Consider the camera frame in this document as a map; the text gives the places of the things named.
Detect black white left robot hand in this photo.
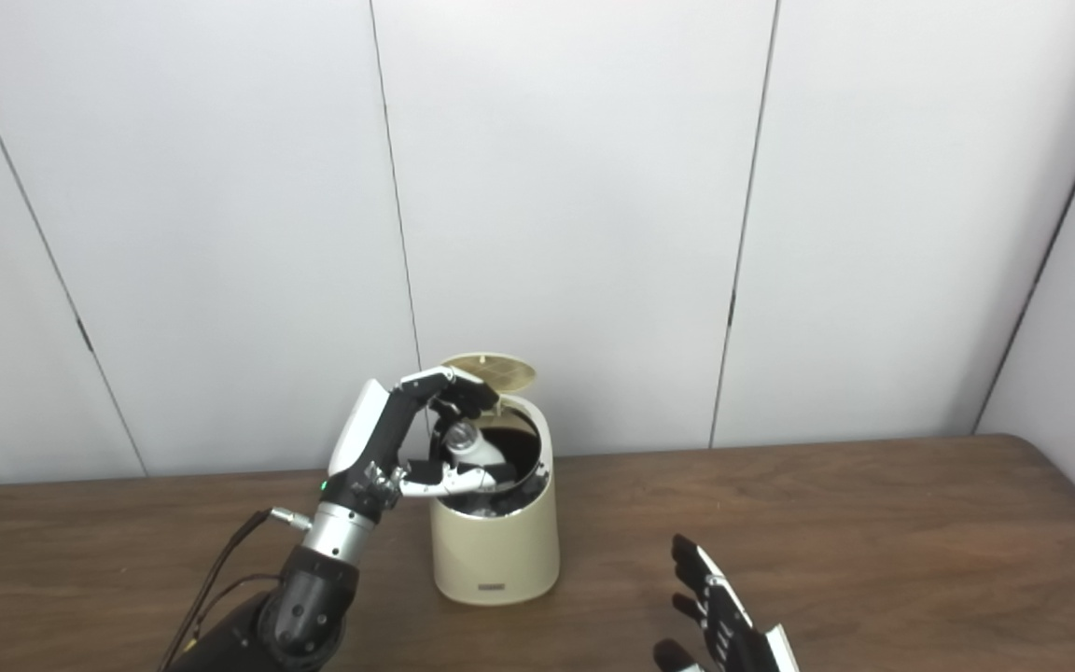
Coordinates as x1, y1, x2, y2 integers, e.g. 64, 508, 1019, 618
318, 366, 501, 522

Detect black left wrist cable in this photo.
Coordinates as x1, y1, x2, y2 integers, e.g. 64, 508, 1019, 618
157, 507, 314, 672

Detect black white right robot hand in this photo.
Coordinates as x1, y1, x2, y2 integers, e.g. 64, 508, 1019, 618
654, 534, 802, 672

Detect small white plastic bottle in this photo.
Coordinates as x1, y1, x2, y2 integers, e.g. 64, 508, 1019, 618
444, 422, 507, 473

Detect cream-colored lidded bin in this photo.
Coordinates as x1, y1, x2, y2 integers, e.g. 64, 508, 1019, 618
430, 353, 561, 607

